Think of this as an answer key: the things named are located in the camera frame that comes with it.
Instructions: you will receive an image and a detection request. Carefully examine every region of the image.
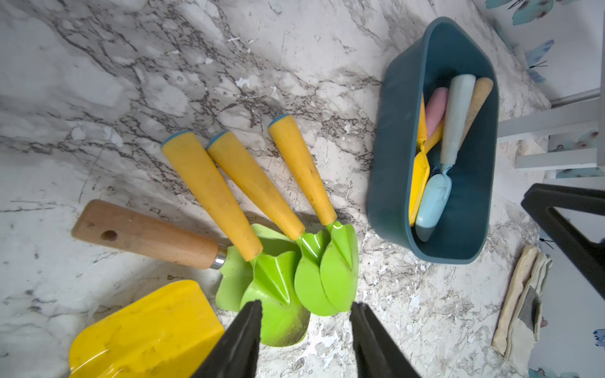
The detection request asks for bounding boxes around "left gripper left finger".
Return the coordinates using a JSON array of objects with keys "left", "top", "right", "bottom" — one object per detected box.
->
[{"left": 192, "top": 300, "right": 262, "bottom": 378}]

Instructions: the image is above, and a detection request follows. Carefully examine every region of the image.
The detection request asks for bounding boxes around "green shovel yellow handle rightmost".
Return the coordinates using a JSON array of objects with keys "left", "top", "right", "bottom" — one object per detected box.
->
[{"left": 269, "top": 114, "right": 359, "bottom": 317}]

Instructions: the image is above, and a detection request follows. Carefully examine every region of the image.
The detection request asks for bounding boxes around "green shovel yellow handle left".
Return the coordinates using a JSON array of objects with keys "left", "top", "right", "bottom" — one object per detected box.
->
[{"left": 162, "top": 131, "right": 310, "bottom": 347}]

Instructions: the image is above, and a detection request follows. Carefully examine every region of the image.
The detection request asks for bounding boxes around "green shovel wooden handle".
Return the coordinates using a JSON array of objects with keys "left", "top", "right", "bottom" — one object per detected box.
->
[{"left": 71, "top": 199, "right": 253, "bottom": 312}]

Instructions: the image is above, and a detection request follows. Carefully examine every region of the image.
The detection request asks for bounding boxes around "white stepped wooden stand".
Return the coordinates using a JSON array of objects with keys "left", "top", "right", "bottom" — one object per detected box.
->
[{"left": 484, "top": 1, "right": 604, "bottom": 198}]

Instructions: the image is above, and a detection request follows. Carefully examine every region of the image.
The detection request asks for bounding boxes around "blue shovel wooden handle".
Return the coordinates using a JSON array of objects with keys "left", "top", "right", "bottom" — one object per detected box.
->
[{"left": 459, "top": 77, "right": 494, "bottom": 146}]

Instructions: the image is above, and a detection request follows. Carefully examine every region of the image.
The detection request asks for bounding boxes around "green shovel yellow handle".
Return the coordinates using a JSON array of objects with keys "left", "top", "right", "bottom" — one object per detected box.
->
[
  {"left": 269, "top": 114, "right": 359, "bottom": 317},
  {"left": 206, "top": 132, "right": 339, "bottom": 317},
  {"left": 162, "top": 131, "right": 310, "bottom": 347}
]

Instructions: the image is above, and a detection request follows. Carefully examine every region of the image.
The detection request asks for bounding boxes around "yellow plastic shovel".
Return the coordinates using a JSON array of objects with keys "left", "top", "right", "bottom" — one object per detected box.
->
[
  {"left": 69, "top": 280, "right": 225, "bottom": 377},
  {"left": 409, "top": 98, "right": 444, "bottom": 226}
]

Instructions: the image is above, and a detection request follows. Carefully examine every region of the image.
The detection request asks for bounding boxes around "green shovel yellow handle middle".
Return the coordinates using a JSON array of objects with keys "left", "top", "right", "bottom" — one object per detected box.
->
[{"left": 206, "top": 132, "right": 339, "bottom": 317}]

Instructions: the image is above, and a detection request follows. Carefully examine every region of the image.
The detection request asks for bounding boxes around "beige gardening glove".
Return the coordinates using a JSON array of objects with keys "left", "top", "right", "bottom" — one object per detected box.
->
[{"left": 492, "top": 245, "right": 552, "bottom": 376}]

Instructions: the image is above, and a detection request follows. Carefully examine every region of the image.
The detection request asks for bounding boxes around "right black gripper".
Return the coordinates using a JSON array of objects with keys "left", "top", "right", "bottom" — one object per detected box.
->
[{"left": 521, "top": 184, "right": 604, "bottom": 296}]

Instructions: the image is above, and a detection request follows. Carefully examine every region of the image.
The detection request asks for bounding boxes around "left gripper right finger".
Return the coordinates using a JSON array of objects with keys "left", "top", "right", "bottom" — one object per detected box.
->
[{"left": 350, "top": 302, "right": 420, "bottom": 378}]

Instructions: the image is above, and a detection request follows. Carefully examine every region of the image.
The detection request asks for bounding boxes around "teal plastic storage box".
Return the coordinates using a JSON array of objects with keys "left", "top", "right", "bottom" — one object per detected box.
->
[{"left": 367, "top": 17, "right": 499, "bottom": 265}]

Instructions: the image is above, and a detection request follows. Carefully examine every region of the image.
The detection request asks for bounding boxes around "purple shovel pink handle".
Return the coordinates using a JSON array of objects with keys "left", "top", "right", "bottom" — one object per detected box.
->
[{"left": 425, "top": 87, "right": 449, "bottom": 138}]

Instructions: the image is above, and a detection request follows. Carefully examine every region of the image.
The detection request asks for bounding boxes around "light blue shovel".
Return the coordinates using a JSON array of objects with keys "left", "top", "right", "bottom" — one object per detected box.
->
[{"left": 414, "top": 74, "right": 476, "bottom": 242}]

